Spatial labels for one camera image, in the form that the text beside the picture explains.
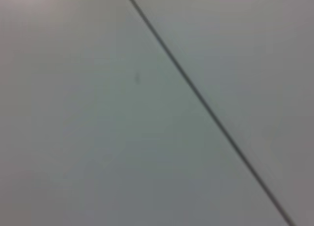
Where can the black vertical wall divider strip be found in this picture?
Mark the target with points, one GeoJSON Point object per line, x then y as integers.
{"type": "Point", "coordinates": [196, 90]}

